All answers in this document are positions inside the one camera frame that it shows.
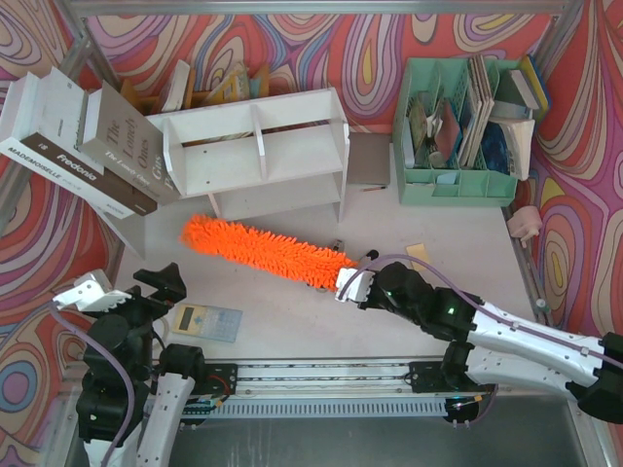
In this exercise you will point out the pink plastic object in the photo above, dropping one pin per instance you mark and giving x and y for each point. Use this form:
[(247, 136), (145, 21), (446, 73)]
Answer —
[(525, 224)]

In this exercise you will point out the books behind shelf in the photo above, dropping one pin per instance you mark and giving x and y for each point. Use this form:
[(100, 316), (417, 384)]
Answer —
[(179, 92)]

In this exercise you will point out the black marker pen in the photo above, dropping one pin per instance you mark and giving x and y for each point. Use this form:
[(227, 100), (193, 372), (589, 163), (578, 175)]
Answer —
[(370, 256)]

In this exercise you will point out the light blue calculator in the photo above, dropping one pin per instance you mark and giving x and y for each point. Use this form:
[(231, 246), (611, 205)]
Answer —
[(207, 322)]

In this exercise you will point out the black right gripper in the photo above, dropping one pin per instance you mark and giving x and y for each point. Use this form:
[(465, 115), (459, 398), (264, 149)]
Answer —
[(372, 293)]

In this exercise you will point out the white Fredonia book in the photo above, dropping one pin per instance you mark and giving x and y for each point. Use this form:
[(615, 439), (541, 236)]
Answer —
[(42, 125)]

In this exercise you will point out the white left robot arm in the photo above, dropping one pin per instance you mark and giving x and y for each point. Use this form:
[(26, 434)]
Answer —
[(131, 402)]

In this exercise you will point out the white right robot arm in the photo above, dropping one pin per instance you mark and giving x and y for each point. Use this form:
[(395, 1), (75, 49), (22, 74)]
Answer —
[(487, 345)]

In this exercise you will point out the tan sticky note pad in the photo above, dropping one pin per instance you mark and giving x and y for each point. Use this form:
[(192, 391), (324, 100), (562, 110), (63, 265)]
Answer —
[(419, 252)]

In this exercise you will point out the grey hardcover book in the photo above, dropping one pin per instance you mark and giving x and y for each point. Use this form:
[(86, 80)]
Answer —
[(121, 139)]

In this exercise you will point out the books in organizer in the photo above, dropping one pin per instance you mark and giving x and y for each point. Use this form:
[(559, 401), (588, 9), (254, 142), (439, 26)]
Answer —
[(520, 104)]

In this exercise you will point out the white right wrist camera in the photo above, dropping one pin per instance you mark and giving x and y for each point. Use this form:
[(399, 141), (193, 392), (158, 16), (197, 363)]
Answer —
[(353, 285)]

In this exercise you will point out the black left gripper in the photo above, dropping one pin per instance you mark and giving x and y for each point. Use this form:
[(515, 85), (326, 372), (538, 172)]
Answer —
[(147, 296)]

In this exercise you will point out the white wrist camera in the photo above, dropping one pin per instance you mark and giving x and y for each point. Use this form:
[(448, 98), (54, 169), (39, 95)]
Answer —
[(91, 292), (353, 285)]

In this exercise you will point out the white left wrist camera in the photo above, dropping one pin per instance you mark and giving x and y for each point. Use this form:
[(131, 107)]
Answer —
[(91, 292)]

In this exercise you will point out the orange microfiber duster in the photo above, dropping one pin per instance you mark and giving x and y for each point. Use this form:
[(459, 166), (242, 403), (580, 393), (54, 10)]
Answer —
[(281, 255)]

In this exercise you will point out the green plastic desk organizer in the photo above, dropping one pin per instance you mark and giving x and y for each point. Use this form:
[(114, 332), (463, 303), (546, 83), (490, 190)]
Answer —
[(452, 185)]

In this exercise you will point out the white wooden bookshelf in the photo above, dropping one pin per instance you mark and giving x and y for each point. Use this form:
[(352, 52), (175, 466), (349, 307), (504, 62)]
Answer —
[(262, 156)]

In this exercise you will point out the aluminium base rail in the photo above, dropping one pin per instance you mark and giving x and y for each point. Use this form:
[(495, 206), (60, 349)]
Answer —
[(325, 378)]

